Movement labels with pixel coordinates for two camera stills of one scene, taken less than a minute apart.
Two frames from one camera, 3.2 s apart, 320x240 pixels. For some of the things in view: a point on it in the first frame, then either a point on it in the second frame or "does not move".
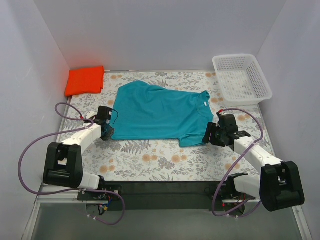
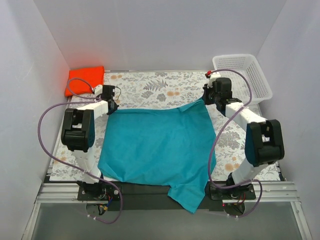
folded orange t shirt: (85, 81) does not move
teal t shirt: (143, 111) → (173, 147)
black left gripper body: (108, 132) → (113, 106)
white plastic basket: (241, 81) does not move
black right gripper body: (210, 133) → (206, 95)
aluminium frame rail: (65, 197) does not move
